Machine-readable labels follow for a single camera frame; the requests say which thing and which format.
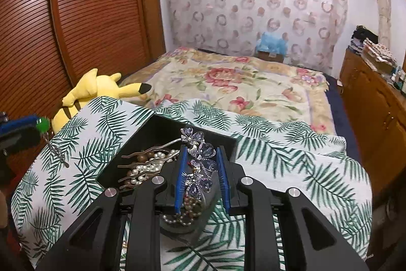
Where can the bronze wavy hairpin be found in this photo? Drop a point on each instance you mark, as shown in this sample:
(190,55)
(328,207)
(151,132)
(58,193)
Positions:
(133,177)

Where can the wooden louvered wardrobe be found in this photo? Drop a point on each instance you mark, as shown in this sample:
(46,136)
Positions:
(79,20)

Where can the beige storage box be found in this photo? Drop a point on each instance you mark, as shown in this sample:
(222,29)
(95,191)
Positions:
(382,66)

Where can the leaf print tablecloth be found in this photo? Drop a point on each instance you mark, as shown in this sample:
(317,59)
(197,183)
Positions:
(285,169)

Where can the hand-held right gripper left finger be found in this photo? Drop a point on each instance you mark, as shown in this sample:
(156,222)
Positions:
(179,182)

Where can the green bead hair stick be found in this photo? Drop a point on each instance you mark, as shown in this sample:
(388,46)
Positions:
(42,125)

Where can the blue flower hairpin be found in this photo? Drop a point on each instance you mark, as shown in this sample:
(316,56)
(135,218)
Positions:
(203,152)

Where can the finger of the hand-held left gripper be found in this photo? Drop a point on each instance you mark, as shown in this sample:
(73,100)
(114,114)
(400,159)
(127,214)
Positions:
(19,125)
(19,143)

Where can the wooden cabinet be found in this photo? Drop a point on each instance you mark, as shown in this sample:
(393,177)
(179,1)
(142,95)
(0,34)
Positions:
(374,106)

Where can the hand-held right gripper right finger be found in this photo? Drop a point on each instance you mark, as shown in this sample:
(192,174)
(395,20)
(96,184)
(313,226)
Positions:
(222,175)

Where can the navy bed sheet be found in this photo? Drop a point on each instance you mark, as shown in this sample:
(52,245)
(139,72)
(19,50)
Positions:
(336,106)

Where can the folded floral cloth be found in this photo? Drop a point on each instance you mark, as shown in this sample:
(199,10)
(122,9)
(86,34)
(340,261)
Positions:
(379,50)

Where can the floral bed blanket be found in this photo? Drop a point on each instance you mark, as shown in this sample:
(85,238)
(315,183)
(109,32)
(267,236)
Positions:
(238,83)

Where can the stack of dark clothes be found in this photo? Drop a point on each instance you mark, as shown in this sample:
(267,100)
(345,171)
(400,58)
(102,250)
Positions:
(360,34)

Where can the row of toiletry bottles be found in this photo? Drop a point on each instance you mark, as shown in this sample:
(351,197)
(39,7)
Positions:
(399,77)

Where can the yellow plush toy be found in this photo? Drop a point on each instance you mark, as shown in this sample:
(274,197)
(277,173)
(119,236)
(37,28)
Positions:
(95,87)

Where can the blue plush toy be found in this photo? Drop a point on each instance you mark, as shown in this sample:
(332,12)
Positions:
(272,42)

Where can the black box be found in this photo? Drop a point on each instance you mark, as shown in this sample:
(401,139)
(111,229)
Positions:
(149,134)

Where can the small cardboard box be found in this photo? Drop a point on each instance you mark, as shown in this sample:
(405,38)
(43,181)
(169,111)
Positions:
(269,56)

